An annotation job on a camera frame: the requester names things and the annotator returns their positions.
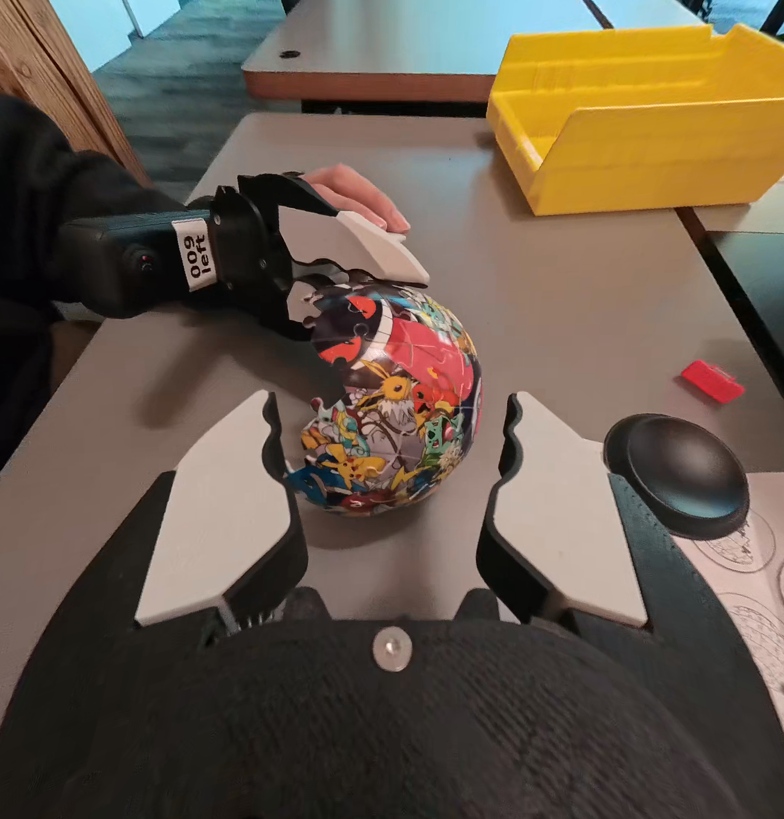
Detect partly built puzzle ball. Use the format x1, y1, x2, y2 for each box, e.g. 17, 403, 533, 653
283, 272, 484, 518

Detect yellow plastic bin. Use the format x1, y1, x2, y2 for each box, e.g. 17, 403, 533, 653
486, 24, 784, 217

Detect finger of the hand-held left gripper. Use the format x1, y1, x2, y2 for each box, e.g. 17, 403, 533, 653
287, 270, 349, 335
278, 208, 431, 287

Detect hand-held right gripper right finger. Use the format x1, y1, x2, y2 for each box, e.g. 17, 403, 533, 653
475, 392, 650, 628

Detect person's left hand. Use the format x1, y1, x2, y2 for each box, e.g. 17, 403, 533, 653
302, 163, 412, 234

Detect folded puzzle leaflet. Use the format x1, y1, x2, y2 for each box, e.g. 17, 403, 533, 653
670, 470, 784, 762

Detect black round ball stand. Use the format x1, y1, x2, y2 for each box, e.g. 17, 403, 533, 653
603, 414, 751, 541

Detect red plastic clip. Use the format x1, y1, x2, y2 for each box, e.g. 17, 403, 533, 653
680, 360, 746, 405

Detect wooden pillar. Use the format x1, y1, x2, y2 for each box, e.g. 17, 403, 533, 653
0, 0, 153, 188

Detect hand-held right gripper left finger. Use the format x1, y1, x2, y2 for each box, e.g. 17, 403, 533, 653
135, 390, 310, 632

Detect grey table with wood edge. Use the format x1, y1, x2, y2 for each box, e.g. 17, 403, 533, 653
241, 0, 715, 117

